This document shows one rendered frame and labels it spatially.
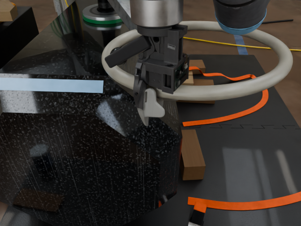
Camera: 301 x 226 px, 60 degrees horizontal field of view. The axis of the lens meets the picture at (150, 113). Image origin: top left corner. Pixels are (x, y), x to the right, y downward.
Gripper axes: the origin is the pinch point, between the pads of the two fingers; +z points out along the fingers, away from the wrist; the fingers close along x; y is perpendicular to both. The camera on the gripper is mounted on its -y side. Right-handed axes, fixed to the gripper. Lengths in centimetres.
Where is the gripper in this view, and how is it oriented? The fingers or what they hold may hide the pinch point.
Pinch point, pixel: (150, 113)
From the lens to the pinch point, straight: 58.3
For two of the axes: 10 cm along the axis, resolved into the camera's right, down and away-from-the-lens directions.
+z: 0.3, 8.2, 5.7
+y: 8.6, 2.7, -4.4
